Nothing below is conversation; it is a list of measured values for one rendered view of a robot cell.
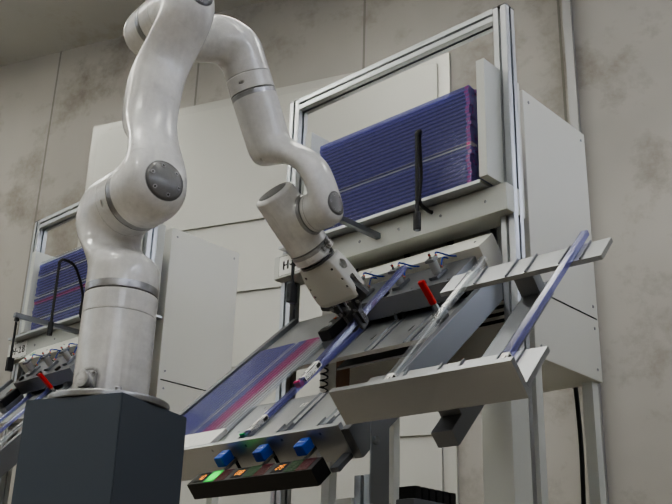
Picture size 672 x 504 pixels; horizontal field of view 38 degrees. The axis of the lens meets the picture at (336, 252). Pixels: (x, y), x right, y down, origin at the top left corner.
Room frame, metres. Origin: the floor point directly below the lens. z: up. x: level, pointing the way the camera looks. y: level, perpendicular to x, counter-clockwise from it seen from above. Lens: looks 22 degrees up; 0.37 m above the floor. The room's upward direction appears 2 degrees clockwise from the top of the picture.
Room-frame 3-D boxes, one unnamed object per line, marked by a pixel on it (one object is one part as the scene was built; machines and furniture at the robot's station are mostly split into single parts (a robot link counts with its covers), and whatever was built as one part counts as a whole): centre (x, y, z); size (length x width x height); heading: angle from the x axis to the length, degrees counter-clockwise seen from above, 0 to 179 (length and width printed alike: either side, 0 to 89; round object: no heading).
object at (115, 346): (1.53, 0.35, 0.79); 0.19 x 0.19 x 0.18
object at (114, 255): (1.55, 0.37, 1.00); 0.19 x 0.12 x 0.24; 40
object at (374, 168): (2.30, -0.18, 1.52); 0.51 x 0.13 x 0.27; 47
